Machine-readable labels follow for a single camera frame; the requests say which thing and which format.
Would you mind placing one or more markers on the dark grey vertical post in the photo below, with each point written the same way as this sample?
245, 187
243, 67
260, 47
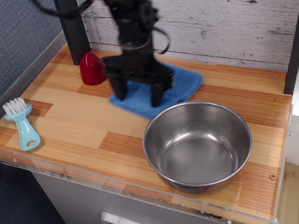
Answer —
74, 31

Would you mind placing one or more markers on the blue cloth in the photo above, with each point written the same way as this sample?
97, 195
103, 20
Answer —
138, 97

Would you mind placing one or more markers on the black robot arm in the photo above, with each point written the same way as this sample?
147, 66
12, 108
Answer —
135, 20

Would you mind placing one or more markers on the red egg-shaped object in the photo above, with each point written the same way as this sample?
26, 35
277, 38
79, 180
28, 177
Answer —
92, 70

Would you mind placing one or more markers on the light blue scrub brush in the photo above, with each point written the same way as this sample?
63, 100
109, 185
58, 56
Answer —
17, 111

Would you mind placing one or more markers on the stainless steel pot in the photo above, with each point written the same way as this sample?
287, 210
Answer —
197, 146

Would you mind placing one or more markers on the clear acrylic table guard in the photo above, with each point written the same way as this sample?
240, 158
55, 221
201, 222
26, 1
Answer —
109, 156

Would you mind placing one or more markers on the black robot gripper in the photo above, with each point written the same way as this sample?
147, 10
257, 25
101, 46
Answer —
138, 64

